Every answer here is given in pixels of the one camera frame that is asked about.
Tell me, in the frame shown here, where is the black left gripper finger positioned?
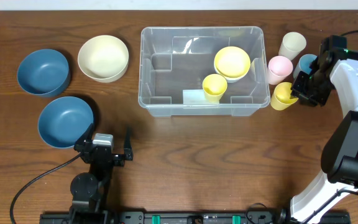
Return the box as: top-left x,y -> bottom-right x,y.
124,128 -> 133,161
78,123 -> 94,146

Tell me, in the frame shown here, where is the yellow cup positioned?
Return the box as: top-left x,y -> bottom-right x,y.
270,82 -> 298,111
202,74 -> 227,103

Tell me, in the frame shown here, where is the white small bowl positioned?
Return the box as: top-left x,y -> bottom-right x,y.
216,70 -> 246,83

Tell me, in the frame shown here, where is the yellow small bowl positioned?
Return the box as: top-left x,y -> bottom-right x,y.
214,46 -> 251,79

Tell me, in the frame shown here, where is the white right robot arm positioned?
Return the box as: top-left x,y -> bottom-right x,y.
274,47 -> 358,223

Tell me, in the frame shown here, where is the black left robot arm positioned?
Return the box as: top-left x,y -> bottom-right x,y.
68,124 -> 133,224

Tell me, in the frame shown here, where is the white label in container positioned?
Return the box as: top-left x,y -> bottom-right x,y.
183,90 -> 209,105

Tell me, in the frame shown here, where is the clear plastic storage container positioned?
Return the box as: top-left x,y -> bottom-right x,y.
138,26 -> 270,117

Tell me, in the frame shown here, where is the light blue cup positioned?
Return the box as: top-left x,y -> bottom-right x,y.
293,54 -> 317,79

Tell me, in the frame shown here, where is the dark blue bowl lower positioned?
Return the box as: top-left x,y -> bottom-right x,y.
38,96 -> 94,149

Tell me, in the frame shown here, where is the dark blue bowl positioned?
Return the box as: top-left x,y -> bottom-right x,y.
38,96 -> 94,149
17,49 -> 71,97

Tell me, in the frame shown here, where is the pink cup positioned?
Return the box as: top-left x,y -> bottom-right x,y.
267,55 -> 293,85

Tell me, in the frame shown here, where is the cream cup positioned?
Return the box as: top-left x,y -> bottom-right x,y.
278,32 -> 307,60

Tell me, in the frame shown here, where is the dark blue bowl upper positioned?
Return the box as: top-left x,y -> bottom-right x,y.
17,49 -> 71,97

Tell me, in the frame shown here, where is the cream bowl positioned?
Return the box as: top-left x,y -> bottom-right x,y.
77,35 -> 129,83

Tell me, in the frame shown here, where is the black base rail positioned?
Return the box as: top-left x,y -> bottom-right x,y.
39,210 -> 351,224

